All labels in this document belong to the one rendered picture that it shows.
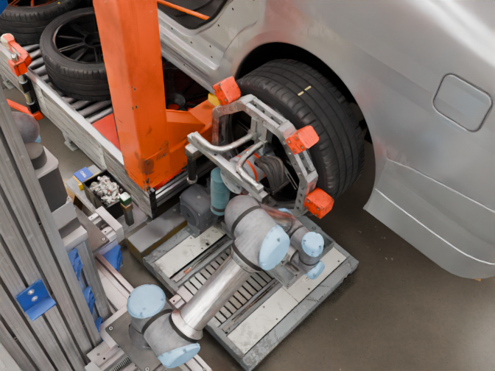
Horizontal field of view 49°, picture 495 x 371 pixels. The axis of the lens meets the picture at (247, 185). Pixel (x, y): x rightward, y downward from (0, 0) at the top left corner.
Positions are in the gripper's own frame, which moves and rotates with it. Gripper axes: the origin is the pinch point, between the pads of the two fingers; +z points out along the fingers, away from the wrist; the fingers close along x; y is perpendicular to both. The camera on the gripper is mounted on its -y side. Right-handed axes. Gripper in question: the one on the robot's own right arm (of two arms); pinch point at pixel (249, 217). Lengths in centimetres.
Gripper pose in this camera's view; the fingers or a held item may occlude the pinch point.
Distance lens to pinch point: 210.3
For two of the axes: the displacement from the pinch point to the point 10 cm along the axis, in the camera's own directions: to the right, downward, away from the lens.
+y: 0.6, -6.2, -7.8
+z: -7.1, -5.8, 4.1
